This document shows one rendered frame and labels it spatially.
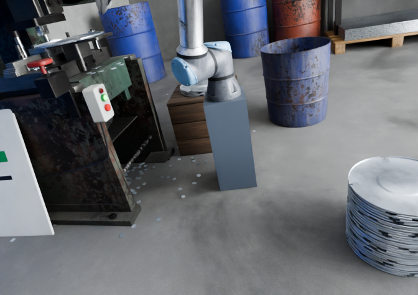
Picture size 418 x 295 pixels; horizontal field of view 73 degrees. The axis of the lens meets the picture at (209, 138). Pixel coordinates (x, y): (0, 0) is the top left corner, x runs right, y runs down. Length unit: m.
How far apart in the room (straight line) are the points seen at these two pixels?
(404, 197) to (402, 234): 0.10
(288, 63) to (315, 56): 0.14
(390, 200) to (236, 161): 0.63
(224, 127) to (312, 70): 0.75
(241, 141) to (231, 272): 0.53
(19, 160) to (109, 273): 0.63
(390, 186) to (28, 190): 1.42
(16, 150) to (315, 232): 1.27
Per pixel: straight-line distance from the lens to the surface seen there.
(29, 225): 1.62
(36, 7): 1.42
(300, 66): 1.74
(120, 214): 1.42
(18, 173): 1.51
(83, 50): 1.42
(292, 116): 1.86
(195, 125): 1.64
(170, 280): 1.12
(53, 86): 1.11
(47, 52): 1.45
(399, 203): 0.98
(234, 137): 1.25
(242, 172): 1.35
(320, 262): 1.11
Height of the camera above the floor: 0.87
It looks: 27 degrees down
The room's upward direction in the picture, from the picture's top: 11 degrees counter-clockwise
